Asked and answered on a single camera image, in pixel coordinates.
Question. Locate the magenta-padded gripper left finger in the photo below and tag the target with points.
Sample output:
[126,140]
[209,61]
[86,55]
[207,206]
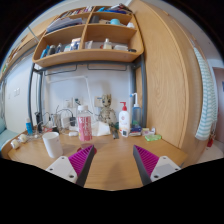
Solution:
[63,166]

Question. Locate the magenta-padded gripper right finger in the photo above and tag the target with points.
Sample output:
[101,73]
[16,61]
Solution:
[163,166]

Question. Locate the clear bottle with pink label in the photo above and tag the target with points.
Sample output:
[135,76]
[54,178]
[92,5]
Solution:
[84,128]

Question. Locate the white paper cup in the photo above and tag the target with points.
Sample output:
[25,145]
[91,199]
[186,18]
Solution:
[52,146]

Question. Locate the small white oval device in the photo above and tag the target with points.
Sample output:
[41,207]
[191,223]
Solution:
[73,133]

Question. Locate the pink and white packet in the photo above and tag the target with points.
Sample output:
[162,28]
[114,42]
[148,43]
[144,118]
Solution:
[149,131]

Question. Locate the white power adapter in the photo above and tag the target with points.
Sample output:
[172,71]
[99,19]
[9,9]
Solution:
[65,122]

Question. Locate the small blue box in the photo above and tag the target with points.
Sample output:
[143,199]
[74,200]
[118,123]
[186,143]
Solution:
[136,129]

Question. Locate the small round white object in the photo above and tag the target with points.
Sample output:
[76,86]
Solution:
[22,138]
[15,144]

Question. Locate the small white desk clock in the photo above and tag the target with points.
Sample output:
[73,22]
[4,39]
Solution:
[125,133]

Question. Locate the black upright device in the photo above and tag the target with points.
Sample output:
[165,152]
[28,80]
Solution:
[38,121]

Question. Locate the small blue bottle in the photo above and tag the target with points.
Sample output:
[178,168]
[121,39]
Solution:
[29,127]

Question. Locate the white tissue pack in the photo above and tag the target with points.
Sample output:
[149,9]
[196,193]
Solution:
[101,129]

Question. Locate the clear blue spray bottle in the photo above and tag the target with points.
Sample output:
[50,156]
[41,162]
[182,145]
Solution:
[136,115]

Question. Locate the white pump bottle red top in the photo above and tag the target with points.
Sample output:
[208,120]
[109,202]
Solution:
[124,121]

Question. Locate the brown tree creature figurine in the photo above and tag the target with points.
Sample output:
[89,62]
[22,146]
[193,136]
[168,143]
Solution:
[107,113]

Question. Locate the green striped hanging towel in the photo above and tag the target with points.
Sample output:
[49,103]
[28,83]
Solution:
[206,100]

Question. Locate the wooden wardrobe cabinet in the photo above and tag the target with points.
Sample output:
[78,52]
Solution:
[166,83]

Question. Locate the grey metal desk frame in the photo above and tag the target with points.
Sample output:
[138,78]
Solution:
[143,93]

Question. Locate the wooden wall shelf unit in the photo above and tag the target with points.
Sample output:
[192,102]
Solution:
[90,55]

